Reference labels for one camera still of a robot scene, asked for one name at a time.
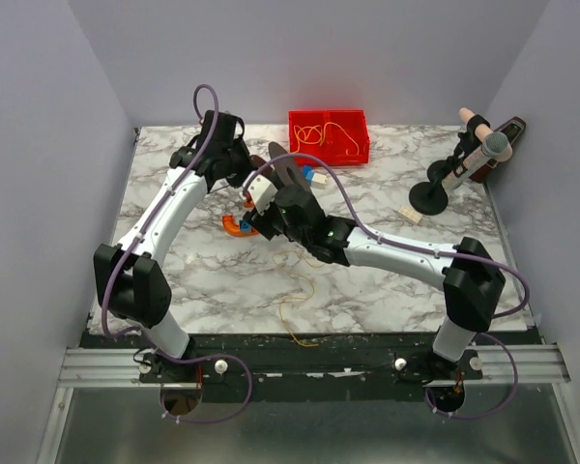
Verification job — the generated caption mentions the dark grey perforated spool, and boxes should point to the dark grey perforated spool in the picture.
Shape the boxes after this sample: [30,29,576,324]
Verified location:
[268,141,311,192]

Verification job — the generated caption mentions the yellow cable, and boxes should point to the yellow cable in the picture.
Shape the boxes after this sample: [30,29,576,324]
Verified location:
[270,120,363,348]

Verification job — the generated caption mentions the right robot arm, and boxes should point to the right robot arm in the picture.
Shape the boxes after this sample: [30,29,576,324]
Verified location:
[246,177,506,363]

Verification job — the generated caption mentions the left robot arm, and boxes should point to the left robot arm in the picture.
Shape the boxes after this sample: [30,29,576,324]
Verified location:
[93,110,253,359]

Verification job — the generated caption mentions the orange curved toy track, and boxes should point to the orange curved toy track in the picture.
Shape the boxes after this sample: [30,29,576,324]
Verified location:
[221,215,258,238]

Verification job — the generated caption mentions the blue and white brick stack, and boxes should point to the blue and white brick stack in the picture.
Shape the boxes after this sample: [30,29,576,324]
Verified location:
[302,165,328,189]

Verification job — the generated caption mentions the red plastic bin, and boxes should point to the red plastic bin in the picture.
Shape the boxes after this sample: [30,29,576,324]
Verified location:
[288,109,370,167]

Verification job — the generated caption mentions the cream toy brick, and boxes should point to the cream toy brick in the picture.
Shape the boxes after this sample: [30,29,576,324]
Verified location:
[397,206,422,224]

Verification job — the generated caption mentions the black microphone stand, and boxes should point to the black microphone stand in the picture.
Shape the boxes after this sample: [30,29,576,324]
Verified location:
[409,114,490,216]

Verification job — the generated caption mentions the rhinestone microphone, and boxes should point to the rhinestone microphone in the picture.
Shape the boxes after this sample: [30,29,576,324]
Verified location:
[441,132,499,192]

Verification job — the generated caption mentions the brown box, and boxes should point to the brown box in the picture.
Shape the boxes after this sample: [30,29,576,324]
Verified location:
[470,116,527,184]

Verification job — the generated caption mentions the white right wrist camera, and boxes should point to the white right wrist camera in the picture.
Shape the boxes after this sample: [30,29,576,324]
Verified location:
[242,174,277,215]

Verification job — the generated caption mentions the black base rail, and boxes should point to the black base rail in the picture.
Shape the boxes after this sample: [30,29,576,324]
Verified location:
[60,331,562,404]

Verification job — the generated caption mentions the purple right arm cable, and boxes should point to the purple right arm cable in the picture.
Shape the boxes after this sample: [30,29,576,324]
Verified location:
[241,153,533,421]

